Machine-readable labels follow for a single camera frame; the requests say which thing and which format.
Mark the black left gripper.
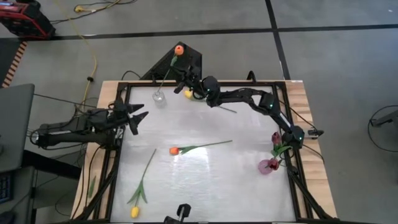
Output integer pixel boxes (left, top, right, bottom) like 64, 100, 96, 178
107, 99, 149, 136

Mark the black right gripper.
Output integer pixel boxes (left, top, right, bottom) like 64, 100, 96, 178
174, 63, 206, 94

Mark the yellow artificial tulip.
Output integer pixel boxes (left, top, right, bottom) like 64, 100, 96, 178
184, 90, 238, 114
126, 148, 157, 220

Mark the orange artificial tulip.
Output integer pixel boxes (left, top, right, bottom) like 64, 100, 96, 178
169, 139, 233, 156
156, 45, 185, 96

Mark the dark red artificial tulip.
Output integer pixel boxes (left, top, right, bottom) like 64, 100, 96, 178
271, 131, 293, 158
267, 146, 285, 171

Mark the clear cut-glass vase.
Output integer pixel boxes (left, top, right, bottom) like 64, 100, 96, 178
152, 91, 167, 108

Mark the purple glass vase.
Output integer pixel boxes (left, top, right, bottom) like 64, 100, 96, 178
257, 158, 274, 175

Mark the black computer tower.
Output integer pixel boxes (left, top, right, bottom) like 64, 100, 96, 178
139, 41, 203, 81

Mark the gray desk top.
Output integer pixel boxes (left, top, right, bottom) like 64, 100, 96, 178
0, 83, 35, 174

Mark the red black equipment case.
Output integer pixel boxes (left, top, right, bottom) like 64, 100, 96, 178
0, 1, 56, 40

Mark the black keyboard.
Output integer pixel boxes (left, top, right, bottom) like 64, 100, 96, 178
0, 172, 13, 203

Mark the gray stand leg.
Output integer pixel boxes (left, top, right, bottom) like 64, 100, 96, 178
369, 110, 398, 128

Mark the black metal table frame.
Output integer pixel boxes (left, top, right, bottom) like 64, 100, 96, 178
70, 79, 341, 224

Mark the yellow hanging cable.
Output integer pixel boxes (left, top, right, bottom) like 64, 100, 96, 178
54, 0, 98, 106

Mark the yellow floor cable with plug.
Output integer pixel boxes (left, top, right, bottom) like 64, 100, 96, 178
73, 0, 121, 14

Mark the black floor cable ring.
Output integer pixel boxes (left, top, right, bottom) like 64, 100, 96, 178
368, 105, 398, 153

